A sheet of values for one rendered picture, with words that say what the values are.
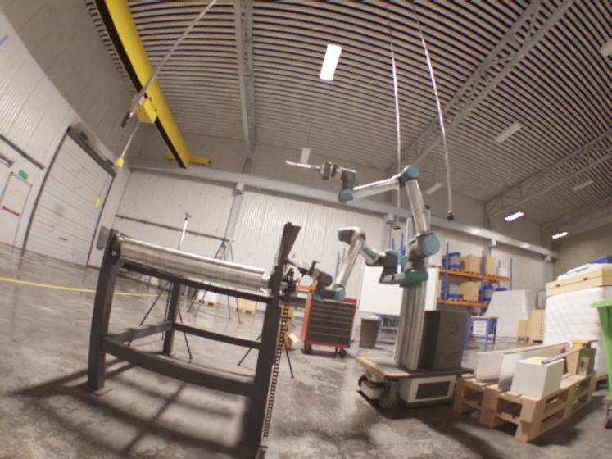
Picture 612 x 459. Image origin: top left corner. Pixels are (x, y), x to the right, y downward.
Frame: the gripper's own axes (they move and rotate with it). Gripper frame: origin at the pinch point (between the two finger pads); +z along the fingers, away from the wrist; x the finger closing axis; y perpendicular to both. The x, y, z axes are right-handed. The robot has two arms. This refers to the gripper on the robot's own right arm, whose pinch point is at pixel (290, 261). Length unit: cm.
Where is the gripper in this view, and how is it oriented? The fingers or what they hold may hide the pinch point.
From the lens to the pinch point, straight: 186.3
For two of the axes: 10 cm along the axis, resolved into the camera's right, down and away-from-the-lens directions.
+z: -8.9, -4.3, -1.4
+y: -4.5, 8.7, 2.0
